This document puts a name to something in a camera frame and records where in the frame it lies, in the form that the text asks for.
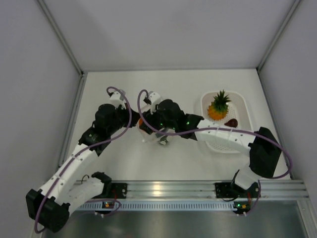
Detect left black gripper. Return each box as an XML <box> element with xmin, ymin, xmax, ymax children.
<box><xmin>107</xmin><ymin>103</ymin><xmax>142</xmax><ymax>135</ymax></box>

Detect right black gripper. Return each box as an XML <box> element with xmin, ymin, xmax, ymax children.
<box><xmin>141</xmin><ymin>103</ymin><xmax>177</xmax><ymax>135</ymax></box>

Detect clear polka dot zip bag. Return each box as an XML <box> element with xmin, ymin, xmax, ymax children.
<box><xmin>137</xmin><ymin>123</ymin><xmax>172</xmax><ymax>146</ymax></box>

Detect fake pineapple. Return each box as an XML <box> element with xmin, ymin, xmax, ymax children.
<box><xmin>208</xmin><ymin>90</ymin><xmax>231</xmax><ymax>120</ymax></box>

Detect fake dark purple fruit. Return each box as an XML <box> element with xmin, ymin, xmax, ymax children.
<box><xmin>224</xmin><ymin>119</ymin><xmax>238</xmax><ymax>128</ymax></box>

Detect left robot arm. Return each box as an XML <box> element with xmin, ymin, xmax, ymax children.
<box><xmin>26</xmin><ymin>104</ymin><xmax>140</xmax><ymax>234</ymax></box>

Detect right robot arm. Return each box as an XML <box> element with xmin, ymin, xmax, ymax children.
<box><xmin>138</xmin><ymin>99</ymin><xmax>282</xmax><ymax>197</ymax></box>

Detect white perforated plastic basket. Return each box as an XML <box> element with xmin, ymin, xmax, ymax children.
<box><xmin>197</xmin><ymin>91</ymin><xmax>255</xmax><ymax>156</ymax></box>

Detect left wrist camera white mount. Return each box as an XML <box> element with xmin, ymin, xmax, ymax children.
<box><xmin>109</xmin><ymin>89</ymin><xmax>126</xmax><ymax>109</ymax></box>

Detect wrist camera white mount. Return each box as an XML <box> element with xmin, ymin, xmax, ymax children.
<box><xmin>109</xmin><ymin>89</ymin><xmax>126</xmax><ymax>109</ymax></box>
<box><xmin>144</xmin><ymin>91</ymin><xmax>163</xmax><ymax>113</ymax></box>

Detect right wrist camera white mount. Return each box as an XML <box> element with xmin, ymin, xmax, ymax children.
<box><xmin>144</xmin><ymin>91</ymin><xmax>163</xmax><ymax>113</ymax></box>

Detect left aluminium frame post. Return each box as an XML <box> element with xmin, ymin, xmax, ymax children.
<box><xmin>36</xmin><ymin>0</ymin><xmax>85</xmax><ymax>96</ymax></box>

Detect aluminium frame post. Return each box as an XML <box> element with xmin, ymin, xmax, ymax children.
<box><xmin>36</xmin><ymin>0</ymin><xmax>85</xmax><ymax>96</ymax></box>
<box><xmin>256</xmin><ymin>0</ymin><xmax>303</xmax><ymax>73</ymax></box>

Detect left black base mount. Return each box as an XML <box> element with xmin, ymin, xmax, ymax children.
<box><xmin>106</xmin><ymin>182</ymin><xmax>128</xmax><ymax>199</ymax></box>

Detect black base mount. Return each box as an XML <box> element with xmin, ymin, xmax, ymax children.
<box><xmin>106</xmin><ymin>182</ymin><xmax>128</xmax><ymax>199</ymax></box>
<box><xmin>214</xmin><ymin>182</ymin><xmax>242</xmax><ymax>198</ymax></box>

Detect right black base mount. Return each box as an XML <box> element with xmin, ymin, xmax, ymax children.
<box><xmin>214</xmin><ymin>182</ymin><xmax>242</xmax><ymax>198</ymax></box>

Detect white slotted cable duct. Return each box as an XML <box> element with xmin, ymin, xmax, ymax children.
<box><xmin>77</xmin><ymin>200</ymin><xmax>250</xmax><ymax>212</ymax></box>

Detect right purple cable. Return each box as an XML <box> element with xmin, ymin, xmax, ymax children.
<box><xmin>137</xmin><ymin>89</ymin><xmax>295</xmax><ymax>216</ymax></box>

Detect aluminium mounting rail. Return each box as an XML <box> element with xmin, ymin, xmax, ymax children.
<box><xmin>120</xmin><ymin>180</ymin><xmax>309</xmax><ymax>200</ymax></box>

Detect right aluminium frame post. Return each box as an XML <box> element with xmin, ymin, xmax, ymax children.
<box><xmin>256</xmin><ymin>0</ymin><xmax>303</xmax><ymax>73</ymax></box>

